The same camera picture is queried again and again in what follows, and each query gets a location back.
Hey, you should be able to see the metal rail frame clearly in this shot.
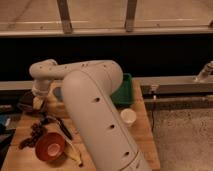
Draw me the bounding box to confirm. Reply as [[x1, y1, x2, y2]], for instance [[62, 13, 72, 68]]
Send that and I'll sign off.
[[133, 60, 213, 101]]

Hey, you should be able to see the dark grape bunch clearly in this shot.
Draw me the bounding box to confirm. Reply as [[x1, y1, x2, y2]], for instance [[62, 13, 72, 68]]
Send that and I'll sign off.
[[18, 123, 47, 149]]

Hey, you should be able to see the yellow banana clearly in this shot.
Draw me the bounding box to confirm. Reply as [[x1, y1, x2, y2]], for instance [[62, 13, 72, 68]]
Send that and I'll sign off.
[[64, 139, 83, 167]]

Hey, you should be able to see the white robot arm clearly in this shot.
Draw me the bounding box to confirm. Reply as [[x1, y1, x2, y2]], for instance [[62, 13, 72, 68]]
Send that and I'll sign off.
[[29, 59, 152, 171]]

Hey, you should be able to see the white paper cup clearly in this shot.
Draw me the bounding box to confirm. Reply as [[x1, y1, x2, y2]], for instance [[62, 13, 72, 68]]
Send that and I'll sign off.
[[120, 108, 137, 127]]

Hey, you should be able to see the red bowl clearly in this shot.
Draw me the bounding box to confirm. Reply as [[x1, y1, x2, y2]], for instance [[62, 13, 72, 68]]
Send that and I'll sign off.
[[35, 132, 65, 162]]

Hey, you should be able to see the black handled knife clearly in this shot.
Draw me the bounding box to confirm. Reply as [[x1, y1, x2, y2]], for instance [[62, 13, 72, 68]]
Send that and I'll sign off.
[[45, 115, 73, 140]]

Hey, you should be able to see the green plastic tray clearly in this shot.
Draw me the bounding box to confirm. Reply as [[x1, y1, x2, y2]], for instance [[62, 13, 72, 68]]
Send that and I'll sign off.
[[111, 73, 133, 106]]

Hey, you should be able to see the wooden table board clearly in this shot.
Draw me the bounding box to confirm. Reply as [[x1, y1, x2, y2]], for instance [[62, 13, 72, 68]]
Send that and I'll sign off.
[[0, 80, 160, 171]]

